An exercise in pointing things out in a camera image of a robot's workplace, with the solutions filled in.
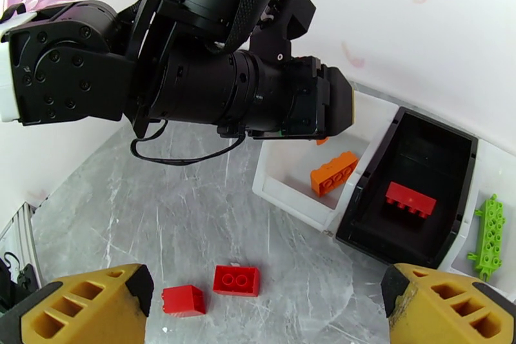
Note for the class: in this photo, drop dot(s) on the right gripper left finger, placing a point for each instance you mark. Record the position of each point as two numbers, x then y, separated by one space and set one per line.
80 310

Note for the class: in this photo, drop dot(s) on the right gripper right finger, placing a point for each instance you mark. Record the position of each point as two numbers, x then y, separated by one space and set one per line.
447 310

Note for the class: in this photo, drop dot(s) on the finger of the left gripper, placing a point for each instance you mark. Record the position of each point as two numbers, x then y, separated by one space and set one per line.
338 101

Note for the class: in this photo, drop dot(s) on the orange lego brick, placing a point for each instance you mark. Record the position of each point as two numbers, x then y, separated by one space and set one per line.
321 140
333 173

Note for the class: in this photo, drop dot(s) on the long green lego plate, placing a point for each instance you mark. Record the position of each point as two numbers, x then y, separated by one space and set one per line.
490 234

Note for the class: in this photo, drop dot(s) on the white plastic bin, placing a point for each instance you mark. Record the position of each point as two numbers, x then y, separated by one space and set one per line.
290 177
500 177

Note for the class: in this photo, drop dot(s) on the red lego brick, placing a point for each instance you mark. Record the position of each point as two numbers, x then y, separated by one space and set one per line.
184 300
407 195
236 280

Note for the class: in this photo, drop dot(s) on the black plastic bin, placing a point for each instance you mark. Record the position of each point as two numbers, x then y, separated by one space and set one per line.
443 145

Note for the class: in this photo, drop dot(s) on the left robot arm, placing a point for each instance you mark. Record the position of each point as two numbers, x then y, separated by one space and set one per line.
7 72

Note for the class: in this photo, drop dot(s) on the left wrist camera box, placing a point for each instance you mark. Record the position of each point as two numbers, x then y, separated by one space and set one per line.
290 20

